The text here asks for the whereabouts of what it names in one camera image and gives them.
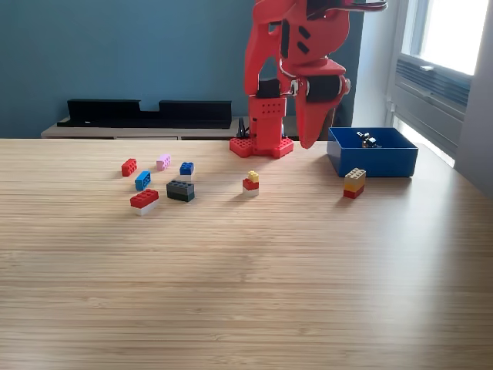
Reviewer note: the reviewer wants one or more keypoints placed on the small yellow toy digger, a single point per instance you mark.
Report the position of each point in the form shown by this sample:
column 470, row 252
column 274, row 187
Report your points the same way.
column 369, row 140

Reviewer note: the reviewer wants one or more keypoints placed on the blue plastic bin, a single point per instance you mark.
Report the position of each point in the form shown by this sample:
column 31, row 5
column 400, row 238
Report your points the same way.
column 377, row 162

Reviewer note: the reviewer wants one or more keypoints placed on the grey dark green brick stack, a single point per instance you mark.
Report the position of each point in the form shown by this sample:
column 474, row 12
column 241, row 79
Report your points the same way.
column 180, row 190

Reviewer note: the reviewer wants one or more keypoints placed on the dark wooden chair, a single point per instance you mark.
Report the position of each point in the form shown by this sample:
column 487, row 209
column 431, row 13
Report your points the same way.
column 343, row 115

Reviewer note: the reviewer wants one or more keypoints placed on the black table clamp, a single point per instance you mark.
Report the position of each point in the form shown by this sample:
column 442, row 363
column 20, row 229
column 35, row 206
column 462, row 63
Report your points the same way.
column 242, row 131

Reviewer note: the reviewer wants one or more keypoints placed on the tan orange red brick stack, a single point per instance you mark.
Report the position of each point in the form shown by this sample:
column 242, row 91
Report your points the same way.
column 354, row 183

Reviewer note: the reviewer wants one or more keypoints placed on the grey window heater unit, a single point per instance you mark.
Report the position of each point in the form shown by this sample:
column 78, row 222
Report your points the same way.
column 431, row 100

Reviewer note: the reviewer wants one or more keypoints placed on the yellow red white brick stack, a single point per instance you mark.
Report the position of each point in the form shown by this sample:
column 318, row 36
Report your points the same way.
column 250, row 185

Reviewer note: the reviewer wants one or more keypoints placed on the bright window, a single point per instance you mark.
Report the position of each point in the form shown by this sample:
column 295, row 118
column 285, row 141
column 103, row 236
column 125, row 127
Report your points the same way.
column 450, row 31

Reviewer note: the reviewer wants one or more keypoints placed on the blue white brick stack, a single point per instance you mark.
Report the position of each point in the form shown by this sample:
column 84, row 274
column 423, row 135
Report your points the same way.
column 186, row 168

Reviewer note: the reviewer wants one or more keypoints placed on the pink brick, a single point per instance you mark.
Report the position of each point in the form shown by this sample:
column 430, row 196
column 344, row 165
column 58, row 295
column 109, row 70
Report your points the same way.
column 163, row 162

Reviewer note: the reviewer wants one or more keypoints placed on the pale wooden sideboard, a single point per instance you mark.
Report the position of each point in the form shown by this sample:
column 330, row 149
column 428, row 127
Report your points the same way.
column 135, row 133

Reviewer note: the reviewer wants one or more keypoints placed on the light blue brick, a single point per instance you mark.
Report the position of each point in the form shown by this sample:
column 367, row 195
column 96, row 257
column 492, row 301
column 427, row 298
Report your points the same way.
column 143, row 180

